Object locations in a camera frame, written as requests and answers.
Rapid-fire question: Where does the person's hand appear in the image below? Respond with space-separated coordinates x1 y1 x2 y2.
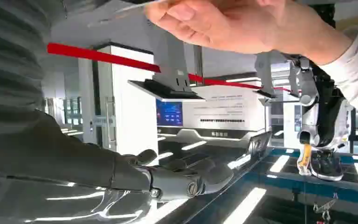
143 0 353 66

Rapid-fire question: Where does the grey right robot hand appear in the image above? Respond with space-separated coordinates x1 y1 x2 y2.
0 111 234 202

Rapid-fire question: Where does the white pillar cabinet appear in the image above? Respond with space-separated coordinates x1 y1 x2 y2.
78 42 159 156

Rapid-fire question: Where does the white printed sign board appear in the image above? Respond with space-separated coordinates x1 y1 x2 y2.
182 84 270 133

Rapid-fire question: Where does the blue display screen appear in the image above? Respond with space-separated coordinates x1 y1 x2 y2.
156 99 184 127

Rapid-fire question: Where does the red ceiling stripe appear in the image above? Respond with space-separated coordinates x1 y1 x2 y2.
47 42 292 93

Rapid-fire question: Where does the ribbed grey right arm sleeve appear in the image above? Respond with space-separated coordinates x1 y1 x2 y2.
0 0 68 138

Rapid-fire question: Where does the silver black humanoid robot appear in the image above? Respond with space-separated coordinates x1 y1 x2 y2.
282 53 356 182

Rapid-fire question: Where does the metal door handle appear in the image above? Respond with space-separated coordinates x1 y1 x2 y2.
104 97 118 151

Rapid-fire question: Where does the small grey hanging bracket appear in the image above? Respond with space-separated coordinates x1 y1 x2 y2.
254 52 279 100

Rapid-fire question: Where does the metal hook with chain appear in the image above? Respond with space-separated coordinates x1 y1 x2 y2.
312 193 339 224

